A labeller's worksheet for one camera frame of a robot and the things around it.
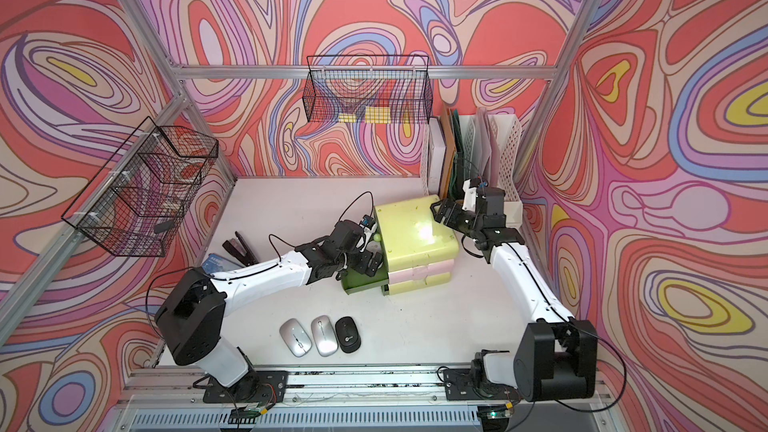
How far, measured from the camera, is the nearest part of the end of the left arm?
67 centimetres

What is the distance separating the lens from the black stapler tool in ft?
3.15

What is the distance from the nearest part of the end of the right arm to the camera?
0.60 metres
